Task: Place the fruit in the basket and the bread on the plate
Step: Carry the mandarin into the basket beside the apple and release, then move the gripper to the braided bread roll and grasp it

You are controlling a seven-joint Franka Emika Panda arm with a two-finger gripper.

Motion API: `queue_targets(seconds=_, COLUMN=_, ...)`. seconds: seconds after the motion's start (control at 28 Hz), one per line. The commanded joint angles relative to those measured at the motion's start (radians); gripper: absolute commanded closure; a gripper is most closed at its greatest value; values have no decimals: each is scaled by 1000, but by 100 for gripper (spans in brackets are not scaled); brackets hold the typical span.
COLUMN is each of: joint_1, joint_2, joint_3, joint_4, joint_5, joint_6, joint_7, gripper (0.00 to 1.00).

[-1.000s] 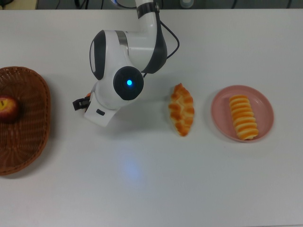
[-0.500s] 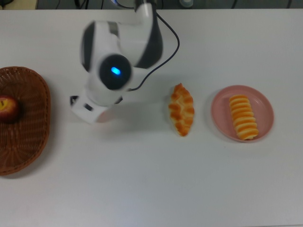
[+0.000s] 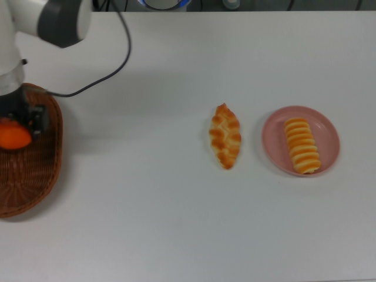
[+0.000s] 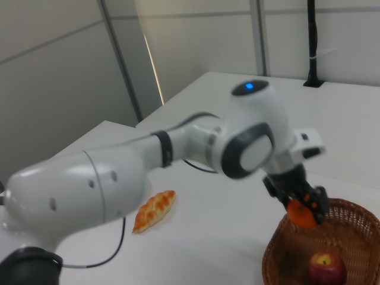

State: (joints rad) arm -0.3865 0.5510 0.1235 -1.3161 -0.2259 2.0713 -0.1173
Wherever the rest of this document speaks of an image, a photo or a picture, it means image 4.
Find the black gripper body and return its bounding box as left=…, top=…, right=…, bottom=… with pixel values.
left=266, top=163, right=310, bottom=197

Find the brown woven basket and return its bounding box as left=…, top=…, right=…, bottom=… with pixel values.
left=261, top=198, right=380, bottom=285

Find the black pole with base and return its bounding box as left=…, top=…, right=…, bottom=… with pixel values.
left=302, top=0, right=325, bottom=88

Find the orange toy mandarin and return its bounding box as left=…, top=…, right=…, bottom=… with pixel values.
left=286, top=199, right=318, bottom=229

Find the red toy apple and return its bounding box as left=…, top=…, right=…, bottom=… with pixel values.
left=307, top=252, right=347, bottom=285

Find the grey partition post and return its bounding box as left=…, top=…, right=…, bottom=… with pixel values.
left=99, top=0, right=144, bottom=123
left=255, top=0, right=271, bottom=77

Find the braided golden toy bread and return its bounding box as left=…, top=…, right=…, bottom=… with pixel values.
left=132, top=189, right=177, bottom=235

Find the black hanging robot cable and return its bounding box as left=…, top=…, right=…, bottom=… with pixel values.
left=61, top=159, right=219, bottom=270

